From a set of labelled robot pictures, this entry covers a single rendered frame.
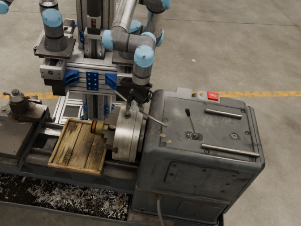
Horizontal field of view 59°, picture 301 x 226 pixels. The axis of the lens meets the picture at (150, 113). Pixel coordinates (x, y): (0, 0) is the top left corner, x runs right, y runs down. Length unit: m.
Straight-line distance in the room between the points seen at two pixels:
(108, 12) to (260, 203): 2.14
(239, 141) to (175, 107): 0.37
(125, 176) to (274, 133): 2.28
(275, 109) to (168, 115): 2.56
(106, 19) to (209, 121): 1.00
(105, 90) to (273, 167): 1.96
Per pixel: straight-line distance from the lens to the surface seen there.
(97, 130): 1.49
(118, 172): 1.62
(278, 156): 3.29
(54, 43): 1.90
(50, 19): 1.83
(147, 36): 1.14
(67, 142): 1.72
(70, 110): 2.82
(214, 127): 1.43
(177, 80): 3.62
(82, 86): 2.09
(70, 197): 1.89
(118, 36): 1.13
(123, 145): 1.38
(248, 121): 1.54
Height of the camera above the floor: 2.27
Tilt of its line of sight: 47 degrees down
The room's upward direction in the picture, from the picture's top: 12 degrees clockwise
